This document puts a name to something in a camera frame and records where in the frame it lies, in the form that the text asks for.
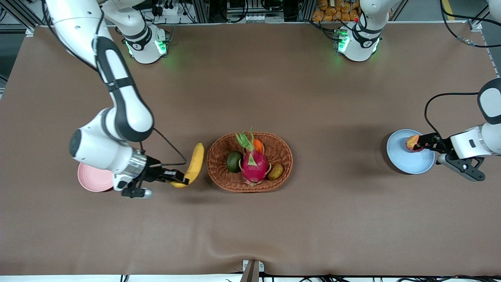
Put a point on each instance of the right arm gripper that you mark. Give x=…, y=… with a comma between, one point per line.
x=152, y=171

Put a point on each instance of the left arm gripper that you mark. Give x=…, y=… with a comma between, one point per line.
x=437, y=143

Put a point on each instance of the red yellow apple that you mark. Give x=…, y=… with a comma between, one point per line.
x=412, y=143

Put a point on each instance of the yellow banana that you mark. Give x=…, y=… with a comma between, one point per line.
x=195, y=160

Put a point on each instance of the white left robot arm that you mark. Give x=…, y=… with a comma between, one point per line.
x=366, y=39

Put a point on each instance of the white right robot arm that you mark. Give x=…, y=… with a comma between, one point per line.
x=131, y=113

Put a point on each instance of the light blue round plate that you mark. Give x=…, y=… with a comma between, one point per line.
x=407, y=162

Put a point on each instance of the oval woven wicker basket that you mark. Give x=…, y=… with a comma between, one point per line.
x=235, y=182

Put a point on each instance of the dark green avocado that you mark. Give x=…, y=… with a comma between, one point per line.
x=234, y=161

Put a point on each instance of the pink dragon fruit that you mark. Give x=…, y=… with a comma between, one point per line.
x=254, y=167

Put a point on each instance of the pink round plate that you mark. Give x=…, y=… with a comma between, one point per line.
x=92, y=180

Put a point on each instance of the orange carrot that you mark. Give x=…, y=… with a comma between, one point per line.
x=258, y=147

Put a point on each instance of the large table cover cloth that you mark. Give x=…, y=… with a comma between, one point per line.
x=250, y=227

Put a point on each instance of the brown kiwi fruit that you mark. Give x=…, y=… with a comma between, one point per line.
x=275, y=172

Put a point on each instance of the orange snack packet pile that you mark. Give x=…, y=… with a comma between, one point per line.
x=332, y=11

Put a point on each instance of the white power strip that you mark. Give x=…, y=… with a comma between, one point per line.
x=172, y=10

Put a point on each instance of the metal table edge bracket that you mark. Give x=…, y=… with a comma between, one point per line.
x=252, y=270

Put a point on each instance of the aluminium frame profile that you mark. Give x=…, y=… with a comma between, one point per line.
x=23, y=15
x=483, y=21

